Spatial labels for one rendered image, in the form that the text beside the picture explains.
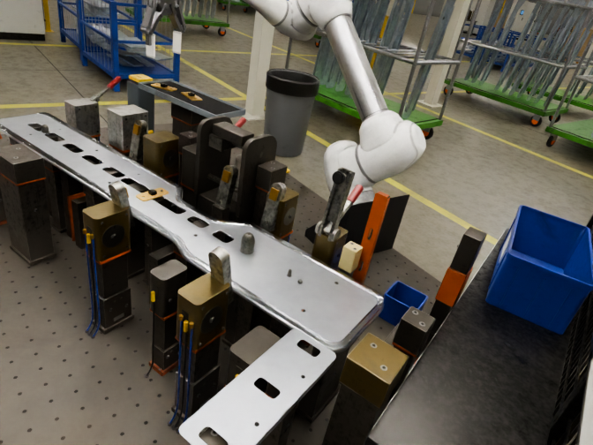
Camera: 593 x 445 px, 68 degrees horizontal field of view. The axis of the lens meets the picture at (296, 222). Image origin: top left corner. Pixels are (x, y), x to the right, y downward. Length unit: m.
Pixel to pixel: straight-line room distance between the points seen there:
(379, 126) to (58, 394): 1.19
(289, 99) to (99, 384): 3.28
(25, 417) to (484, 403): 0.90
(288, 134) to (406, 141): 2.74
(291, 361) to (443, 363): 0.27
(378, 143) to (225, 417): 1.08
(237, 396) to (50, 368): 0.59
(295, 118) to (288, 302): 3.32
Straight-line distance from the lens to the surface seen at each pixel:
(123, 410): 1.11
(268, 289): 0.93
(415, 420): 0.75
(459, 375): 0.85
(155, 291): 0.99
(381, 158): 1.54
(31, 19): 7.99
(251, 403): 0.74
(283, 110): 4.10
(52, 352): 1.25
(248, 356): 0.82
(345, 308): 0.93
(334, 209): 1.03
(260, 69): 5.16
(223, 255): 0.82
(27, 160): 1.38
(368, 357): 0.76
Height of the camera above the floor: 1.59
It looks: 30 degrees down
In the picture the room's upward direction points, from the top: 11 degrees clockwise
